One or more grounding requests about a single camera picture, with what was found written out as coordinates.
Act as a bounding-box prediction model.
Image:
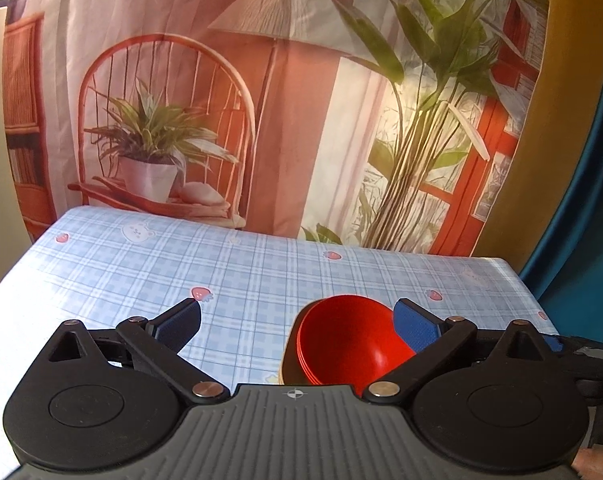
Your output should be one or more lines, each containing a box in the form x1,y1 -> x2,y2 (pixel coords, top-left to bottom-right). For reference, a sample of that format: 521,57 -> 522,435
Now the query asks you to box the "red bowl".
297,295 -> 414,396
295,330 -> 315,385

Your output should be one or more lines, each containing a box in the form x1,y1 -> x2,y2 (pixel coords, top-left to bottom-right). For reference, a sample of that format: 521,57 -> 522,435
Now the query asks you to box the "orange square plate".
278,333 -> 308,386

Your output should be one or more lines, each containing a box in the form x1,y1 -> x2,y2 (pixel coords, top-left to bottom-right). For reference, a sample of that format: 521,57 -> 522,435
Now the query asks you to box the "person's right hand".
571,446 -> 603,480

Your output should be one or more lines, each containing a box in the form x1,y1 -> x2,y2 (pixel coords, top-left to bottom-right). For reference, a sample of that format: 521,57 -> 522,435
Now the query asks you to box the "teal blue curtain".
519,88 -> 603,342

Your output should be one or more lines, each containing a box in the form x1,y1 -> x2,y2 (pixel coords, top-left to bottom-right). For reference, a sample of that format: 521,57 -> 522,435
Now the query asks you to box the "blue plaid tablecloth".
0,206 -> 554,479

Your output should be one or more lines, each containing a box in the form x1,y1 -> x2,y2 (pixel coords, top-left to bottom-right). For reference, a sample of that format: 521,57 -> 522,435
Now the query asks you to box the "printed room scene backdrop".
2,0 -> 549,257

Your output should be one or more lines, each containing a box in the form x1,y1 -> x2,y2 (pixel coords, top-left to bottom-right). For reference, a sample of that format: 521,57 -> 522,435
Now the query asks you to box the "wooden yellow panel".
474,0 -> 603,271

